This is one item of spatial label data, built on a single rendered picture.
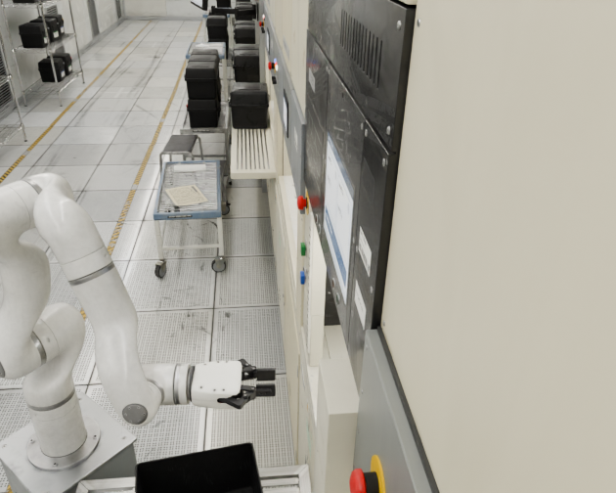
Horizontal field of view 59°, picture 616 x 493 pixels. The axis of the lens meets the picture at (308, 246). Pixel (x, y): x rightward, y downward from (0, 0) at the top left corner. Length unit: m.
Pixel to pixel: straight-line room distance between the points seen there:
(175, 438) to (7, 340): 1.42
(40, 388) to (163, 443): 1.22
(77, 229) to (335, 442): 0.60
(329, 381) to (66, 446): 0.96
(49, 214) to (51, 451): 0.78
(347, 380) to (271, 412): 1.88
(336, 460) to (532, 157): 0.67
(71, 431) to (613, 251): 1.51
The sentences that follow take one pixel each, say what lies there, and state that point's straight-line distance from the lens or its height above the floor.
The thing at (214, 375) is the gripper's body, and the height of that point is 1.21.
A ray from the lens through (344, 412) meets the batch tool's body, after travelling 0.85.
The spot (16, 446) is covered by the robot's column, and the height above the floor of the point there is 0.76.
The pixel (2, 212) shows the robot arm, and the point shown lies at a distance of 1.21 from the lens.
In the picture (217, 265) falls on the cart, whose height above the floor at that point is 0.06.
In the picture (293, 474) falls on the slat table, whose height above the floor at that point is 0.76.
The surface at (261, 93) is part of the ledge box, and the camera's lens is 3.85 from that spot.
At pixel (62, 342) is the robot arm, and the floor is 1.12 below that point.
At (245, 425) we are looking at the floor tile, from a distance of 2.72.
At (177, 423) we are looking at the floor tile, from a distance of 2.77.
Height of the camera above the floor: 2.02
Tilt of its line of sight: 30 degrees down
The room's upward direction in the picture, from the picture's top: 2 degrees clockwise
